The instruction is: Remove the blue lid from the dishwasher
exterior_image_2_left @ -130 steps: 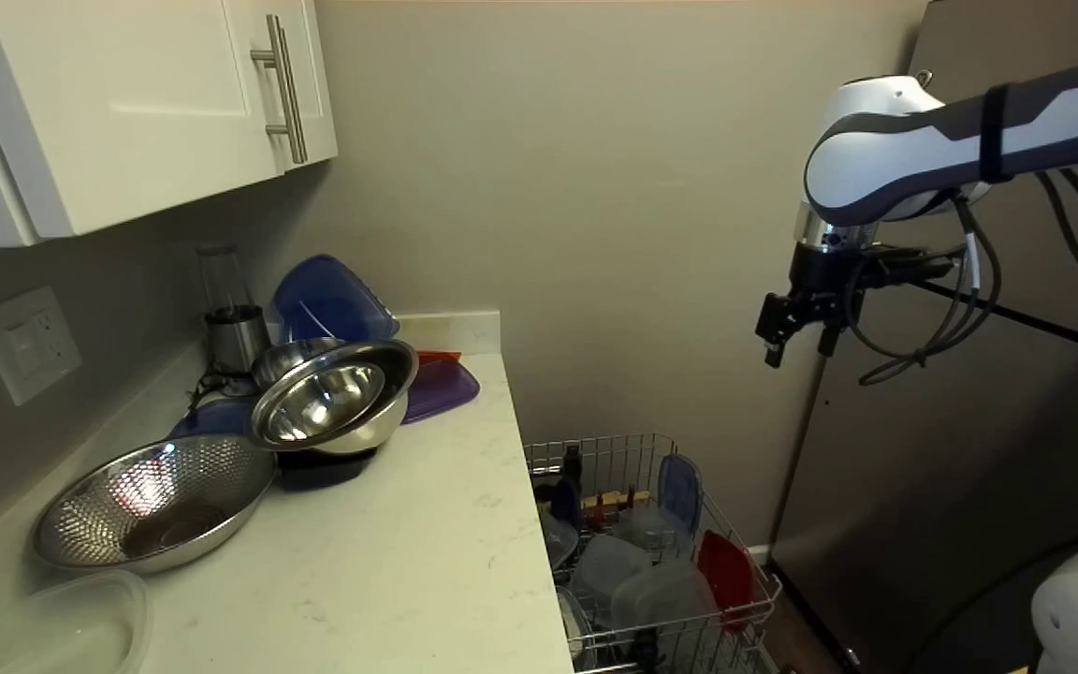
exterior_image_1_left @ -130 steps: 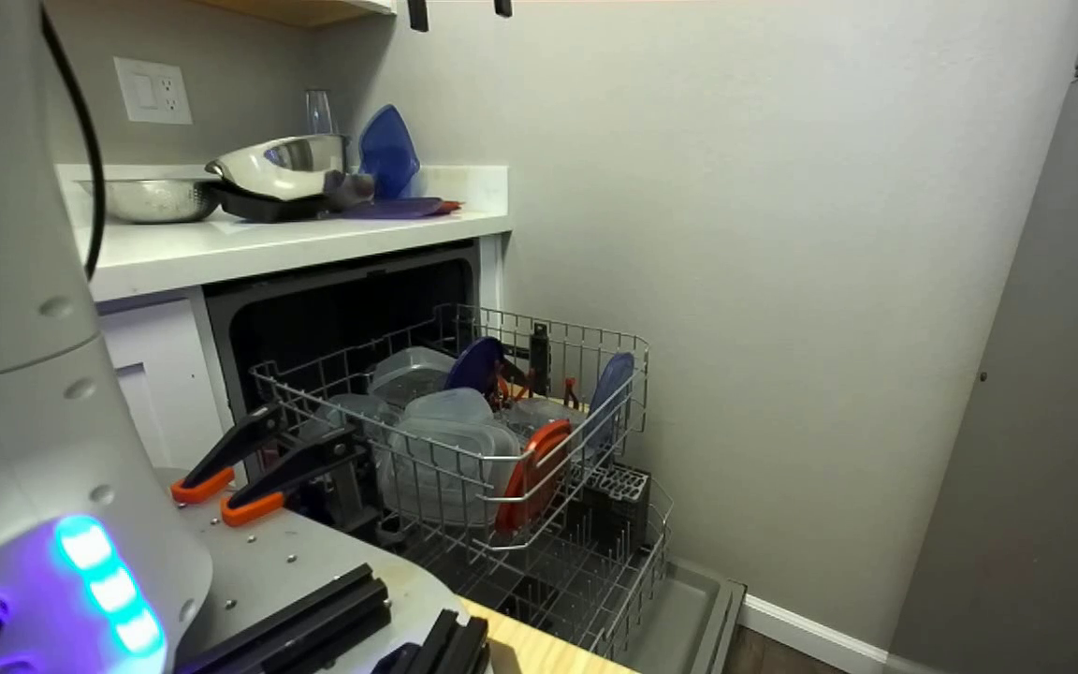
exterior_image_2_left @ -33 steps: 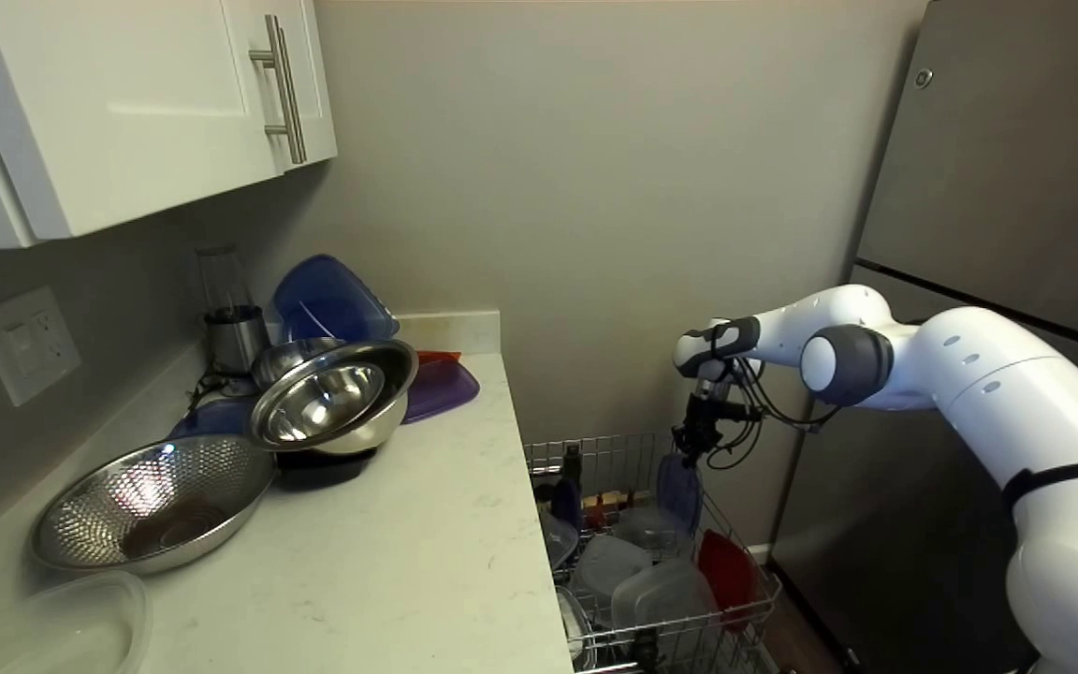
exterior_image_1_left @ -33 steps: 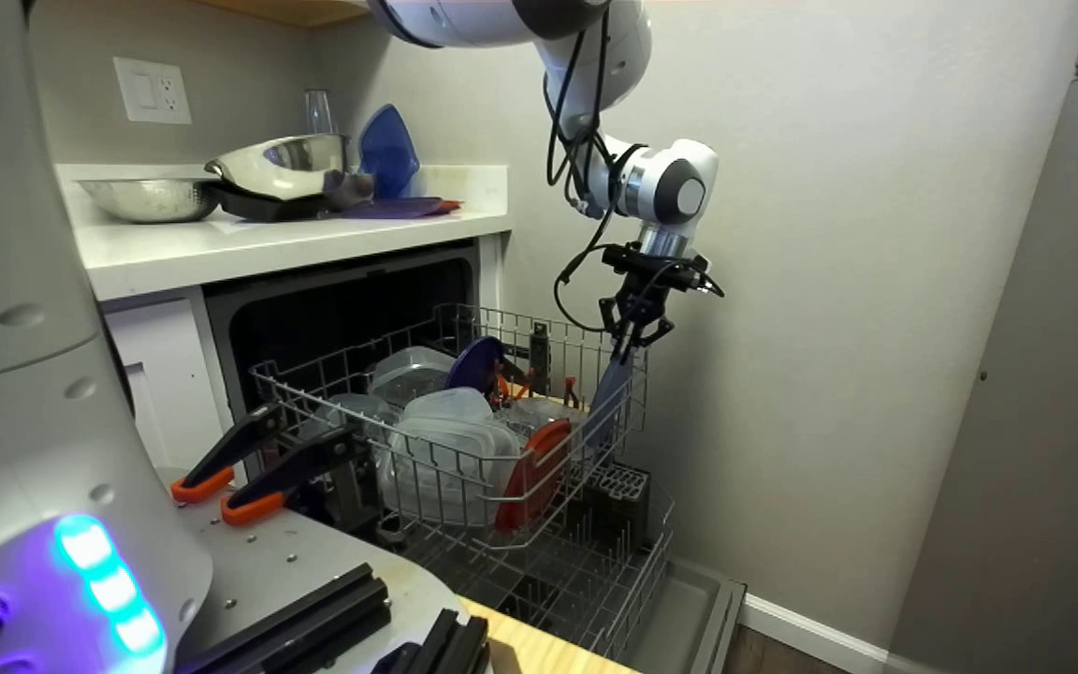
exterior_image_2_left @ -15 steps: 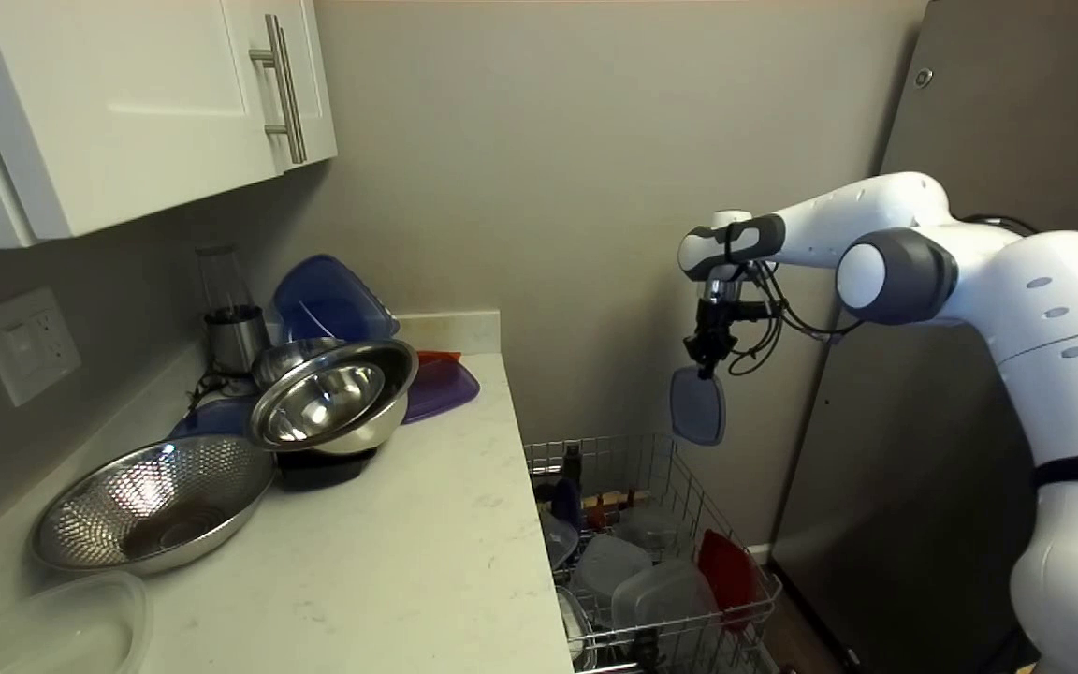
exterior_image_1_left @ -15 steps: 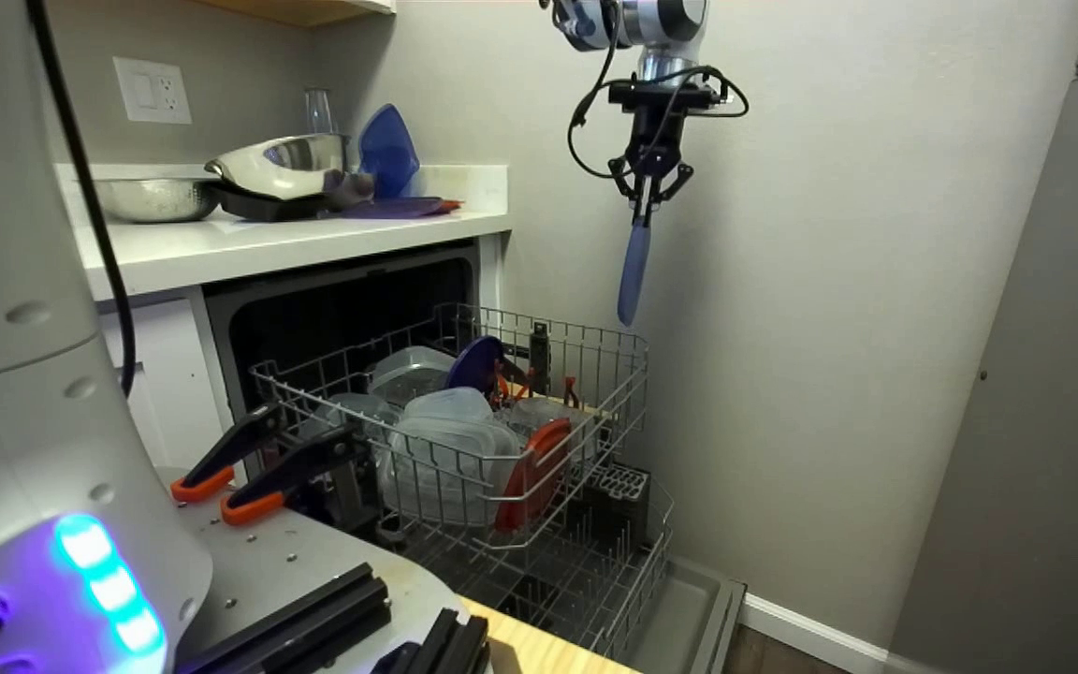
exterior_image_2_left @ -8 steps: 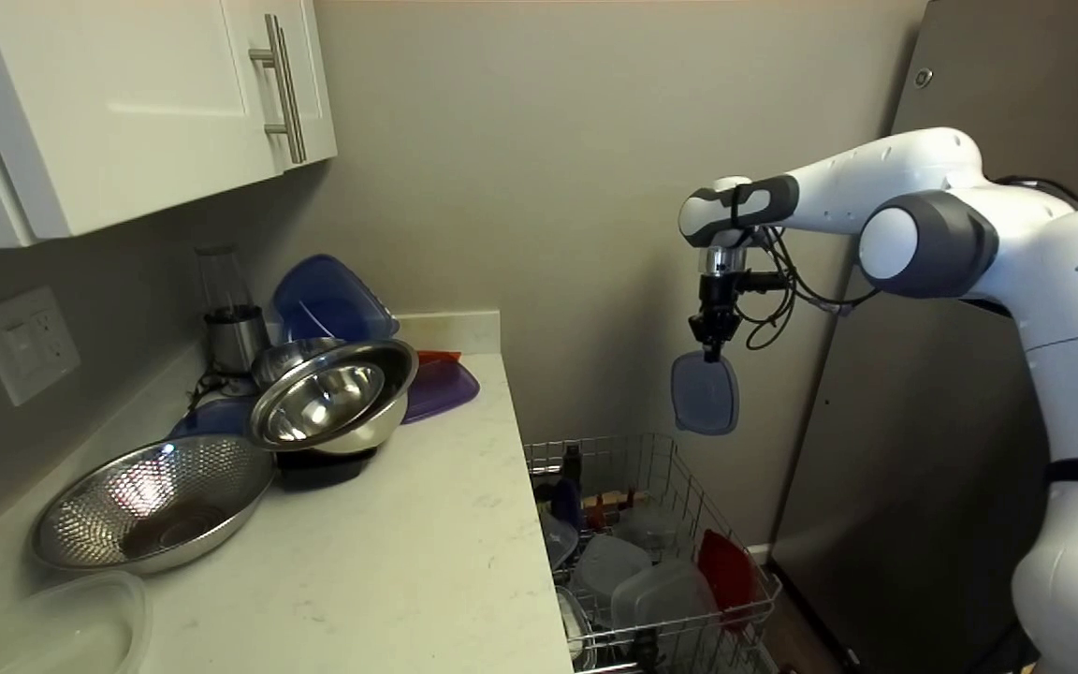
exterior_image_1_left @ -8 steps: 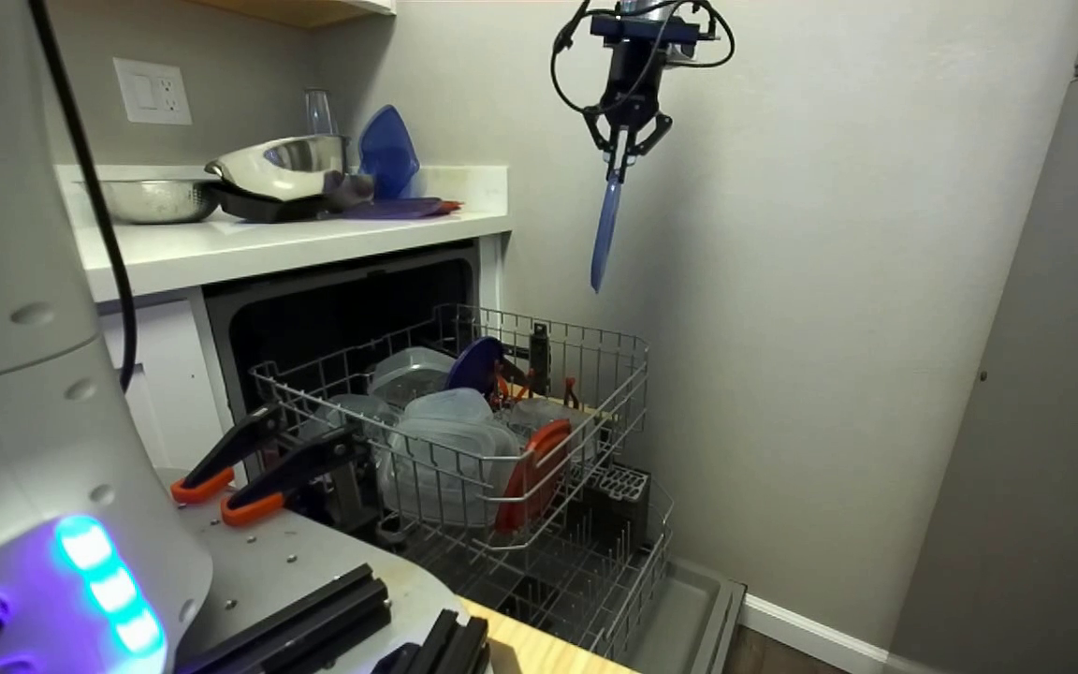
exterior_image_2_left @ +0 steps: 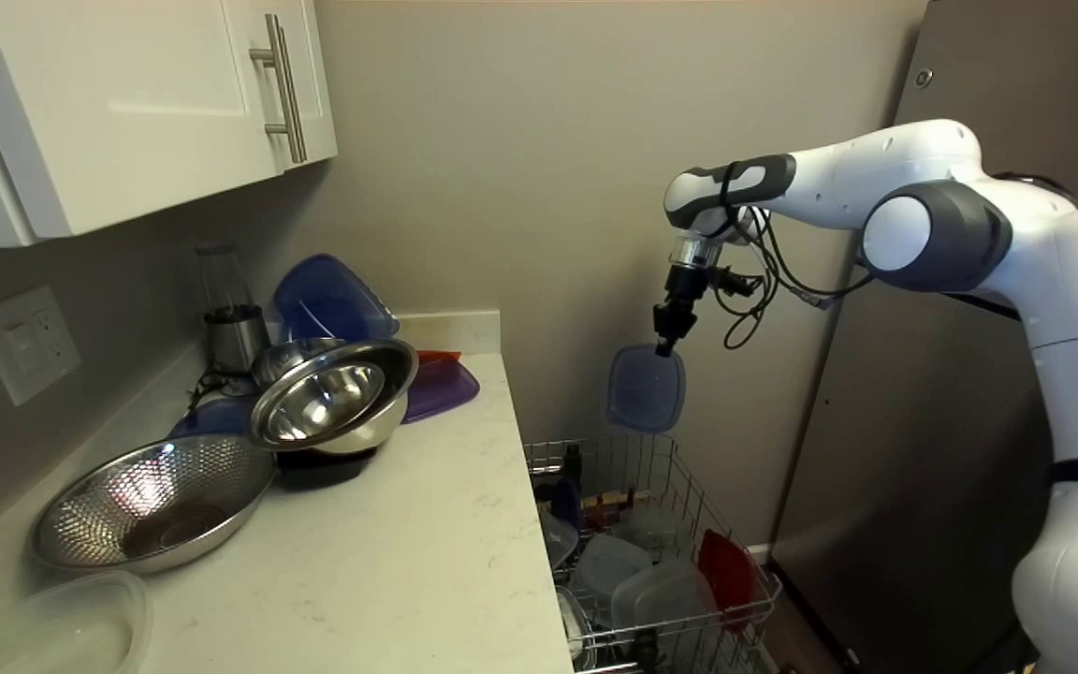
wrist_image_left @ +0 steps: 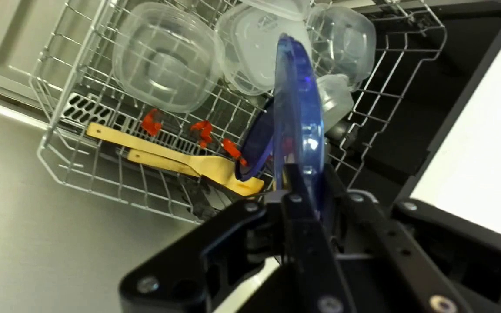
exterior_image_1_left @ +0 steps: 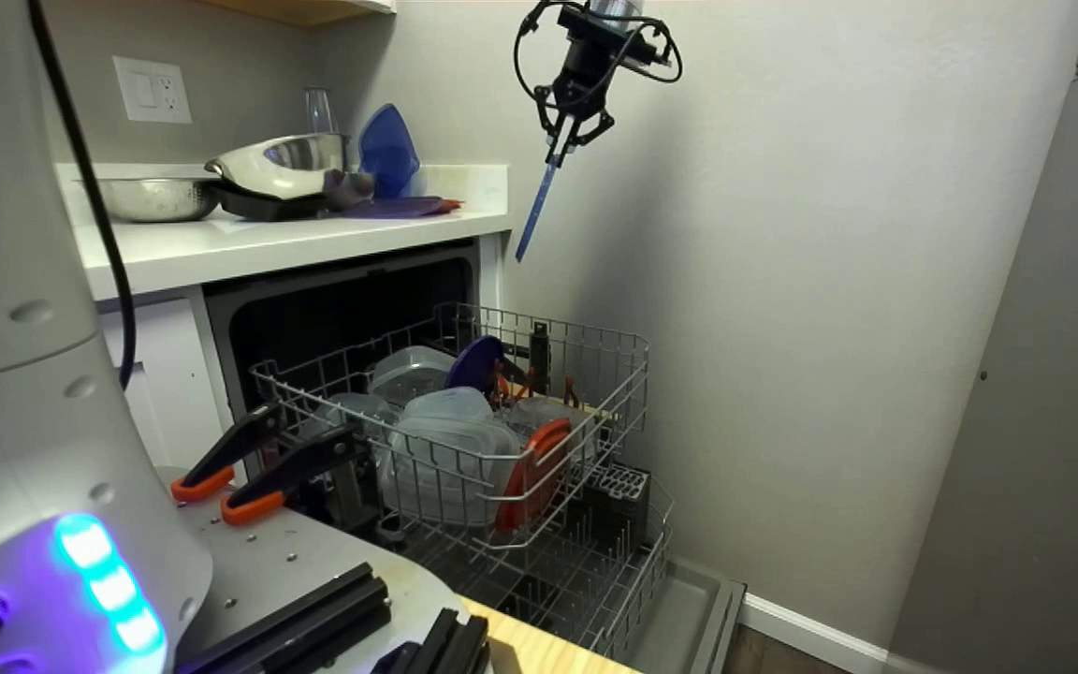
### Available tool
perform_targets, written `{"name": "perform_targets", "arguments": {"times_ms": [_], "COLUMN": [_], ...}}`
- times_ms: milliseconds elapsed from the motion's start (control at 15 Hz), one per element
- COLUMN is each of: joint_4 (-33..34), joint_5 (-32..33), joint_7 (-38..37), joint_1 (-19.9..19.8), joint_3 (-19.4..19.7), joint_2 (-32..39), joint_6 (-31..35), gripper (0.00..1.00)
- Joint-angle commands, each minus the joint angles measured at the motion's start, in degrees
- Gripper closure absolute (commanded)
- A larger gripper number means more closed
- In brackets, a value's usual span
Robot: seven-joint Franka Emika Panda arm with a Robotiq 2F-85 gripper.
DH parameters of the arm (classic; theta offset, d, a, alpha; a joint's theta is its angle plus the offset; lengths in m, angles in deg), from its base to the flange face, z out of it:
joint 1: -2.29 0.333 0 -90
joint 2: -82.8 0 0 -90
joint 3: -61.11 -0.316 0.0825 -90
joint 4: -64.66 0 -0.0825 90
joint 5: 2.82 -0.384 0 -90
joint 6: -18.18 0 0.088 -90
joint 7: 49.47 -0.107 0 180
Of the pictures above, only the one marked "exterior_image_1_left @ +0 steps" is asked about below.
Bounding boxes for white wall outlet plate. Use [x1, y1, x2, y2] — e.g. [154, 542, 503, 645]
[108, 53, 198, 132]

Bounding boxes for large clear plastic container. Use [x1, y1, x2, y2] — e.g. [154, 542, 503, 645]
[377, 381, 531, 532]

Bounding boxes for wire dishwasher rack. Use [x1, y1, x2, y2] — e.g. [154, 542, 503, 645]
[372, 457, 682, 666]
[245, 299, 654, 562]

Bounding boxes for red-orange lid in rack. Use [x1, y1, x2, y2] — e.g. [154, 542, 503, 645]
[490, 417, 578, 542]

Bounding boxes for cutlery basket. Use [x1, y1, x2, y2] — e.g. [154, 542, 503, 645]
[585, 457, 654, 542]

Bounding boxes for orange-tipped black clamp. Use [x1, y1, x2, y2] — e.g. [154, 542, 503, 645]
[167, 400, 289, 511]
[215, 426, 370, 532]

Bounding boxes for white wall cabinet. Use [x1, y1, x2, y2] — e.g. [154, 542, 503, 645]
[203, 0, 399, 33]

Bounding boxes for lower wire dishwasher rack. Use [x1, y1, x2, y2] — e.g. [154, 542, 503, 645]
[372, 457, 682, 666]

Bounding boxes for dishwasher door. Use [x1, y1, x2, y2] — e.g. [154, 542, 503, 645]
[611, 560, 748, 674]

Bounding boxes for dark bottle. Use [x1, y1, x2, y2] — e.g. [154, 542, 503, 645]
[525, 318, 558, 397]

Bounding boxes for purple plastic lid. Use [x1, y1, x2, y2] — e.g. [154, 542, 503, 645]
[331, 190, 469, 225]

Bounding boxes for dishwasher body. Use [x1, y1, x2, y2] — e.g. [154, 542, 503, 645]
[198, 233, 507, 426]

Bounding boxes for shiny steel mixing bowl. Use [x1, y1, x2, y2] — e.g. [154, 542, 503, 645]
[203, 132, 351, 205]

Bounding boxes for white baseboard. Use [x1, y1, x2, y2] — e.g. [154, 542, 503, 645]
[737, 590, 893, 674]

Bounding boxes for small clear plastic container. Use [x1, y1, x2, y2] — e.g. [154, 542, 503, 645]
[365, 343, 457, 417]

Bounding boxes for black bowl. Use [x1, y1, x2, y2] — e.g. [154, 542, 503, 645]
[210, 184, 331, 225]

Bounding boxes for black metal rail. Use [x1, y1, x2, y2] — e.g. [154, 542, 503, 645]
[365, 603, 492, 674]
[173, 560, 395, 674]

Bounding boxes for dark blue bowl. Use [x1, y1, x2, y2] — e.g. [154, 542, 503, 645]
[445, 329, 513, 397]

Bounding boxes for blue plastic bowl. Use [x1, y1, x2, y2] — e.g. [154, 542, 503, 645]
[354, 102, 425, 205]

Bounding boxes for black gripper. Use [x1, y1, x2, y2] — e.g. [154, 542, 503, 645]
[531, 0, 644, 152]

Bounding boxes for steel mesh colander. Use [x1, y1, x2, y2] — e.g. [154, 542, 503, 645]
[94, 172, 220, 229]

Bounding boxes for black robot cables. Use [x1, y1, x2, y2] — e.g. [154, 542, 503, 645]
[507, 0, 688, 94]

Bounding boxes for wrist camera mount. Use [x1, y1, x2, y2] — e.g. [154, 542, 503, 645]
[618, 18, 671, 69]

